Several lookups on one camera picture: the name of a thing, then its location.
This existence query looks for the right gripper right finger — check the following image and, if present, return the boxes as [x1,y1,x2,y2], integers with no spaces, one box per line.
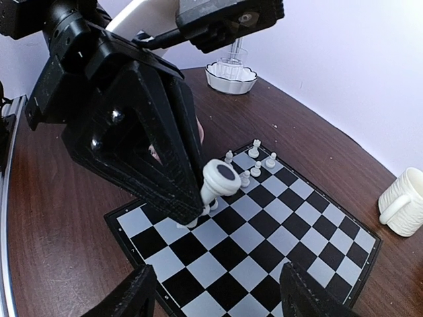
[280,262,356,317]

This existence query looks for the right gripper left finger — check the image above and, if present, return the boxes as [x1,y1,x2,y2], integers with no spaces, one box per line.
[83,265,156,317]

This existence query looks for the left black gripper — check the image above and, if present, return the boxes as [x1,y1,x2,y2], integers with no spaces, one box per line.
[25,26,204,223]

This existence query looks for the white bishop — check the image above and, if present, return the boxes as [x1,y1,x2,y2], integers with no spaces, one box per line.
[224,150,233,164]

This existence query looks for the white queen piece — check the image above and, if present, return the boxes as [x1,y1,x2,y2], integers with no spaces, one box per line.
[176,159,241,229]

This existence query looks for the white rook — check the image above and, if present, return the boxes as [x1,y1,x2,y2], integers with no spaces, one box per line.
[248,139,261,159]

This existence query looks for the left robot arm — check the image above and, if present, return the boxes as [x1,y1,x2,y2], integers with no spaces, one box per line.
[1,1,206,227]

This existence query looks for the black white chess board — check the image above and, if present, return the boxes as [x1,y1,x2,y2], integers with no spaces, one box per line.
[105,159,381,316]

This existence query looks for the pink bowl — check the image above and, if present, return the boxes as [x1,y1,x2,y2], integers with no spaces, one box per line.
[148,117,204,162]

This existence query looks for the clear glass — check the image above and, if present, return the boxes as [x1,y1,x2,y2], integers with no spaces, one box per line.
[217,38,247,81]

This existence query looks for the white pawn three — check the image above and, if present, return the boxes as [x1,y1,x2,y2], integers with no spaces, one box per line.
[240,170,250,188]

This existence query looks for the white pawn two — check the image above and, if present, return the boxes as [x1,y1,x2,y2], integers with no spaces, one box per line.
[250,161,262,178]

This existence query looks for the white pawn one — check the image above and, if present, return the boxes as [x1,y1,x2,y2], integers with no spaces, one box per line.
[265,152,277,168]

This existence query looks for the cream ribbed mug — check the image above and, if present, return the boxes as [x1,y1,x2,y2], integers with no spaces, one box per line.
[377,167,422,238]

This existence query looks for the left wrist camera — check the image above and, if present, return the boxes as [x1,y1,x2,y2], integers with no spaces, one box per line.
[132,0,285,53]

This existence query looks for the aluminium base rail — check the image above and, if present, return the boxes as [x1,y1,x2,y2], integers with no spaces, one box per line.
[1,95,27,316]

